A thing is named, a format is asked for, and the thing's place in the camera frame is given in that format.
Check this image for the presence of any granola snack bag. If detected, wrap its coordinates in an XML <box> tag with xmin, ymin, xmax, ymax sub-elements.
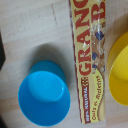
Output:
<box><xmin>68</xmin><ymin>0</ymin><xmax>110</xmax><ymax>125</ymax></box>

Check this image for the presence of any blue plastic bowl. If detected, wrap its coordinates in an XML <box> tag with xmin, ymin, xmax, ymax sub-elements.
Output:
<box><xmin>17</xmin><ymin>59</ymin><xmax>72</xmax><ymax>128</ymax></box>

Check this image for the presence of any yellow plastic bowl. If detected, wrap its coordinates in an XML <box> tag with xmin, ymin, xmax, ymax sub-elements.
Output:
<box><xmin>106</xmin><ymin>31</ymin><xmax>128</xmax><ymax>107</ymax></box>

